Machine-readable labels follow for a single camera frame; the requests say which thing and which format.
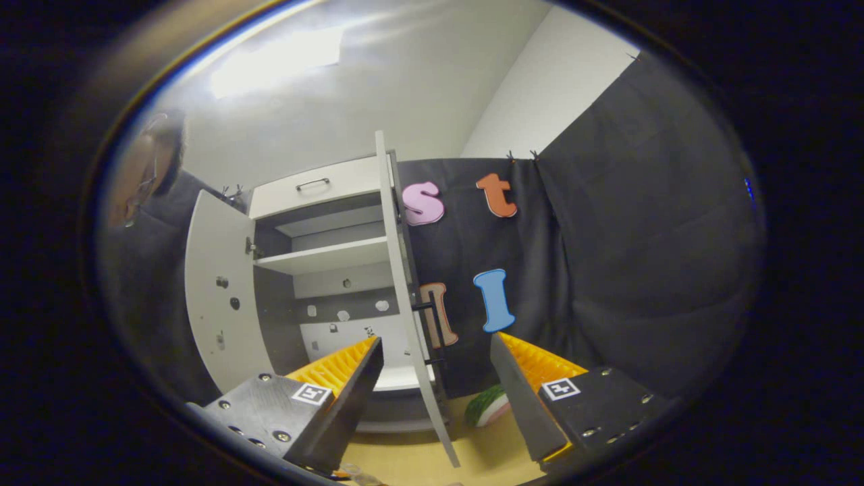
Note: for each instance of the white cabinet shelf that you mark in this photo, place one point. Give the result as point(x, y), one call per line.
point(324, 258)

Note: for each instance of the white cabinet drawer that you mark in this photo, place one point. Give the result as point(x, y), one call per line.
point(351, 182)

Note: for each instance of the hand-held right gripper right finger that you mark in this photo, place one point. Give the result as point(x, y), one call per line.
point(520, 398)

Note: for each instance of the white cabinet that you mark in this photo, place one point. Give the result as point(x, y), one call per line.
point(331, 297)

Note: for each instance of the person's head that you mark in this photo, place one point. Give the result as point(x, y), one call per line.
point(145, 172)

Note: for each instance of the toy watermelon slice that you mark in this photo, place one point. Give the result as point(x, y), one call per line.
point(487, 407)

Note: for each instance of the black backdrop cloth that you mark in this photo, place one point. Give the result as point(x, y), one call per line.
point(641, 236)

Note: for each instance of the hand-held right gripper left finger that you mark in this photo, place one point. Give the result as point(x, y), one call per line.
point(351, 391)

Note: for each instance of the white cabinet door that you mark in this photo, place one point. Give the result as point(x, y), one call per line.
point(219, 304)
point(405, 290)

